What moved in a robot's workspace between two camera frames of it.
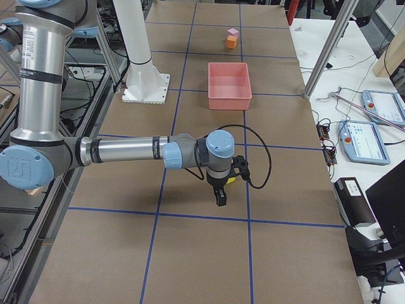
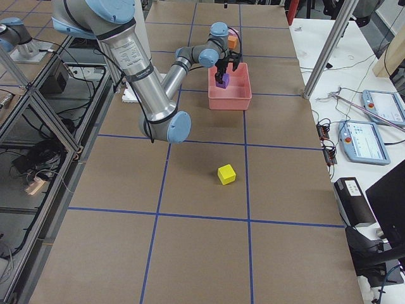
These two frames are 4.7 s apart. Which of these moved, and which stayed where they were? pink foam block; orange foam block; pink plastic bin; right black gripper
Moved: right black gripper
Stayed: orange foam block; pink plastic bin; pink foam block
